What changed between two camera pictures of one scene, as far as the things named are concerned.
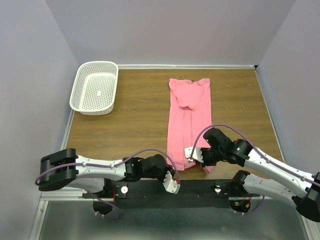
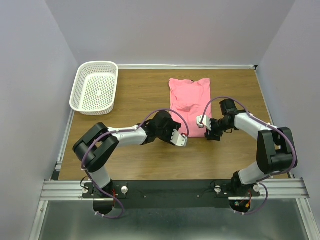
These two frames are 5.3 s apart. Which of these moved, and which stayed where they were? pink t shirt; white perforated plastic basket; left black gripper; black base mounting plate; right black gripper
Moved: right black gripper; pink t shirt; left black gripper
Stayed: black base mounting plate; white perforated plastic basket
